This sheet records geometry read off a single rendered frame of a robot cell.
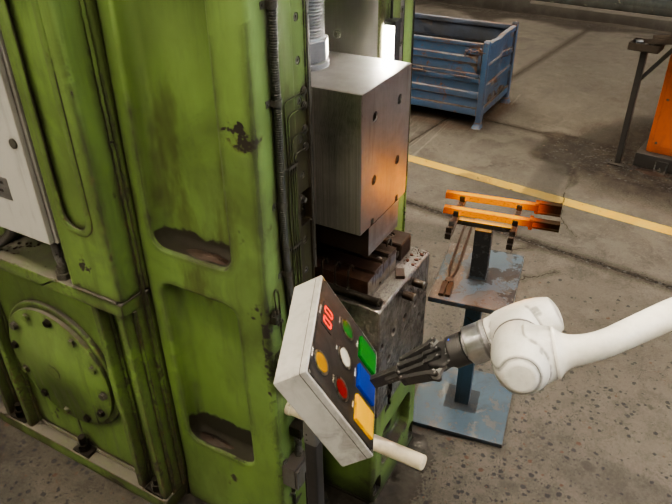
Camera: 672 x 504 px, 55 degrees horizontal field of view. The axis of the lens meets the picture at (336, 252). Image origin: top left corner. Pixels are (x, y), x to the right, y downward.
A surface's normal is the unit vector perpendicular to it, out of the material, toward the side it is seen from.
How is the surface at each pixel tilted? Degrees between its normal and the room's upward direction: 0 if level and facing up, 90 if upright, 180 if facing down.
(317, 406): 90
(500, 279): 0
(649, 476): 0
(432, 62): 89
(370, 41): 90
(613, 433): 0
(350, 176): 90
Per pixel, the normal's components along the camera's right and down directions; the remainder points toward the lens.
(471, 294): -0.01, -0.84
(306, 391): -0.07, 0.54
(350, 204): -0.49, 0.47
